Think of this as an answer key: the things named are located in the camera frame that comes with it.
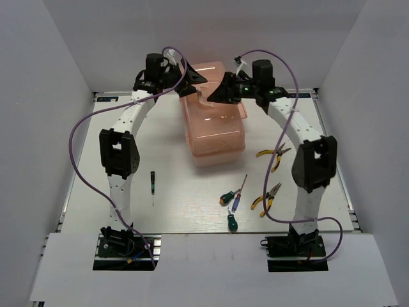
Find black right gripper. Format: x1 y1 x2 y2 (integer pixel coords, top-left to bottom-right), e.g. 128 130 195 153
207 72 260 105

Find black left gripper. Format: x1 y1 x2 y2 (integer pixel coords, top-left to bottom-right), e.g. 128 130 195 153
160 57 208 97

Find pink plastic toolbox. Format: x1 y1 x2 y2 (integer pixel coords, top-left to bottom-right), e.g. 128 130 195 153
180 61 247 167

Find yellow long nose pliers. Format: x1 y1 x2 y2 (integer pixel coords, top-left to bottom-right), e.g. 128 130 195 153
251 182 282 217

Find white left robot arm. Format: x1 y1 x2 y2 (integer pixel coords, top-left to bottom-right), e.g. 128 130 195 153
99 53 208 230

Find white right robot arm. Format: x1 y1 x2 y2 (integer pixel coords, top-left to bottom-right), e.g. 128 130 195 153
208 59 337 255

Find left blue table sticker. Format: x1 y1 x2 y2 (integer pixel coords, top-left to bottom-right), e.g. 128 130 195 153
96 97 119 102

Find black blue lock sticker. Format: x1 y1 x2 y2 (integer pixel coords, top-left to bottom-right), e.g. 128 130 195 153
290 93 311 98

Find black green precision screwdriver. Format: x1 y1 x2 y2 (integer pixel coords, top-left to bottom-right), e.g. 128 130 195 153
150 171 155 207

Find stubby green screwdriver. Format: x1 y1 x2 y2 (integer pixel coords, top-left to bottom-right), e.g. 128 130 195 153
227 208 238 233

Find green orange handled screwdriver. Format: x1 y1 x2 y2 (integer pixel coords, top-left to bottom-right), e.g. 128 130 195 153
219 189 240 205

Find blue handled screwdriver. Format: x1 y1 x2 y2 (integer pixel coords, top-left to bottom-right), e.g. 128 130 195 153
231 175 247 213

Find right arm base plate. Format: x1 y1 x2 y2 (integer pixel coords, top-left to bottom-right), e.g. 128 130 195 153
260 226 328 272

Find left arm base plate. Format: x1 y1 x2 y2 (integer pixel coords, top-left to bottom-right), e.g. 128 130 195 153
93 227 161 271

